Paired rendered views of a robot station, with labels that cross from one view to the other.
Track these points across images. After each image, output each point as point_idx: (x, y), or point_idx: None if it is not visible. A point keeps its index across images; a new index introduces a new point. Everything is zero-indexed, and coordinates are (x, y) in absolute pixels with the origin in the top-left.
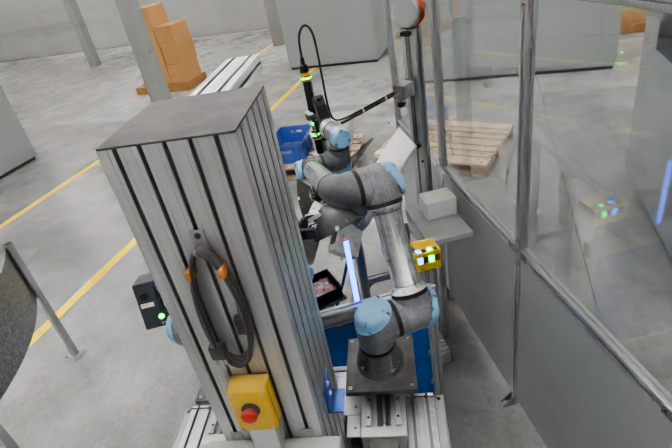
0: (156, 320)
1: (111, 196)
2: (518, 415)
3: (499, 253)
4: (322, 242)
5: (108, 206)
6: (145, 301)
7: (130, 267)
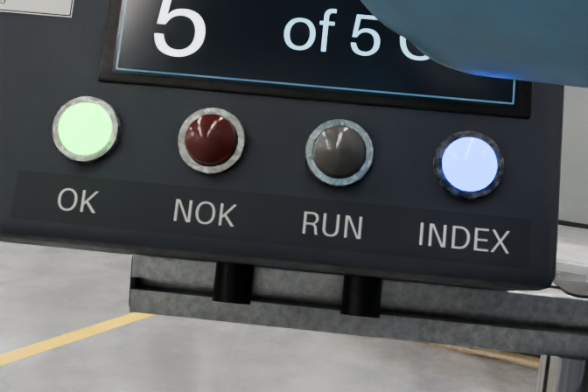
0: (21, 158)
1: (45, 266)
2: None
3: None
4: None
5: (31, 277)
6: None
7: (12, 388)
